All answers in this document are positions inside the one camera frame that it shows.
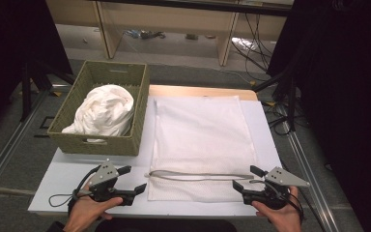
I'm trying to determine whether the black metal stand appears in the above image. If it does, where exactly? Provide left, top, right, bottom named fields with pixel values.
left=18, top=60, right=77, bottom=124
left=252, top=71, right=300, bottom=133

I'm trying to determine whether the green woven basket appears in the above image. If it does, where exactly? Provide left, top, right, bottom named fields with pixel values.
left=46, top=60, right=151, bottom=157

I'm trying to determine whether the light wooden desk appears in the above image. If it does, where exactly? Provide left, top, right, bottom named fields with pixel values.
left=44, top=0, right=295, bottom=68

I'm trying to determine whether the metal floor rail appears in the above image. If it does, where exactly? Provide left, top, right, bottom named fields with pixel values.
left=281, top=129, right=340, bottom=232
left=0, top=84, right=57, bottom=198

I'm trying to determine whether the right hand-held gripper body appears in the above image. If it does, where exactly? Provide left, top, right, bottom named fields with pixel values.
left=242, top=165, right=311, bottom=211

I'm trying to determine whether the white garment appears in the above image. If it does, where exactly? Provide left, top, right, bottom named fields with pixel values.
left=61, top=84, right=135, bottom=143

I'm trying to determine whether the person's left hand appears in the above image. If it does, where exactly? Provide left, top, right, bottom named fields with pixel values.
left=63, top=189, right=124, bottom=232

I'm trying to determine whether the black curtain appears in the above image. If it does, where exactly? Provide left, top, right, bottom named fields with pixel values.
left=0, top=0, right=74, bottom=146
left=266, top=0, right=371, bottom=232

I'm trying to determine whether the black floor cables bundle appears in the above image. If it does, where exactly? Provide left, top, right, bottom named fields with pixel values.
left=262, top=100, right=294, bottom=137
left=231, top=13, right=273, bottom=74

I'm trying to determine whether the white mesh laundry bag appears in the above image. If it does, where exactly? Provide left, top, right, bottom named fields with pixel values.
left=145, top=95, right=259, bottom=203

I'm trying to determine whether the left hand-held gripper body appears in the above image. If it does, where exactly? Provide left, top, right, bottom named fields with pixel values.
left=86, top=159, right=135, bottom=207

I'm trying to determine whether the small clutter under desk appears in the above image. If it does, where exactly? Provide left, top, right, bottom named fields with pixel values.
left=123, top=28, right=167, bottom=41

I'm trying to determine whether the person's right hand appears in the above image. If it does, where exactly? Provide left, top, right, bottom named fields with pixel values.
left=251, top=186, right=303, bottom=232

